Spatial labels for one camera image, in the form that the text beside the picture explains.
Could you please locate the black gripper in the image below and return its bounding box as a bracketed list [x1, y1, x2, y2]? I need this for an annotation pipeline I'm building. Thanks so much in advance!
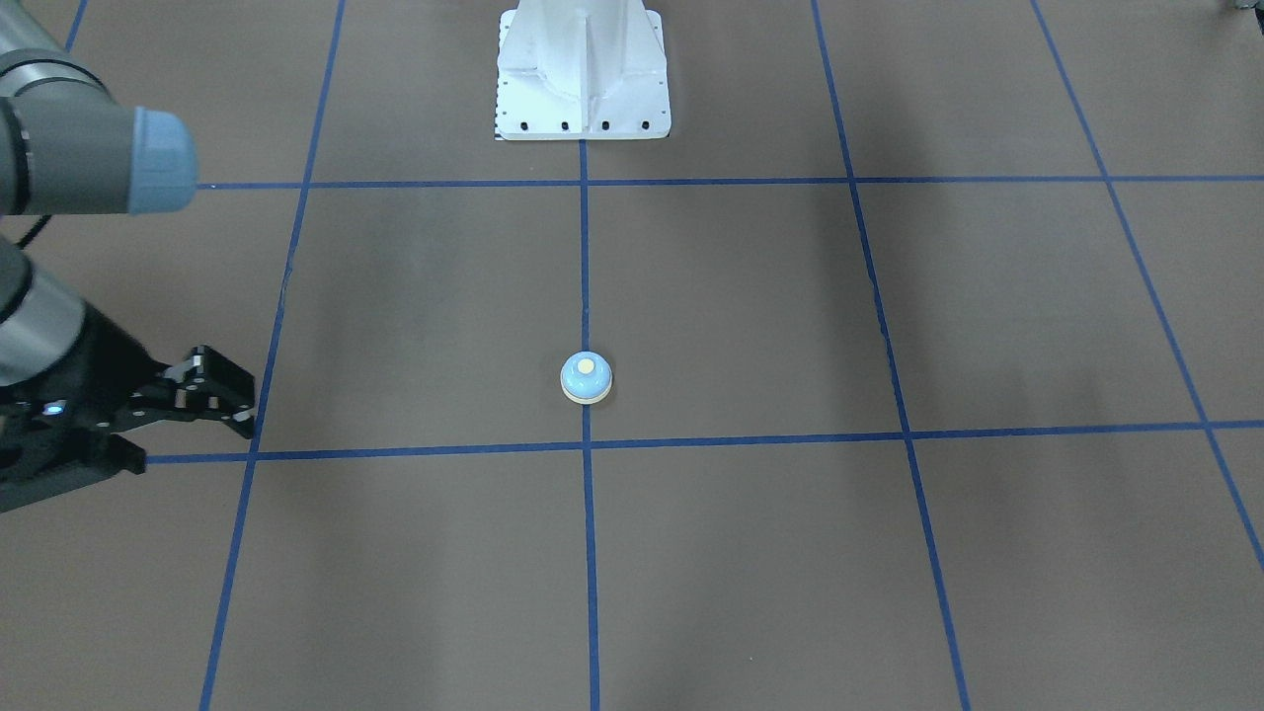
[1, 306, 257, 512]

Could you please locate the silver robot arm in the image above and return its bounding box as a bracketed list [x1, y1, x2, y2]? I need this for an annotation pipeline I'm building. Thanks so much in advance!
[1, 1, 257, 512]

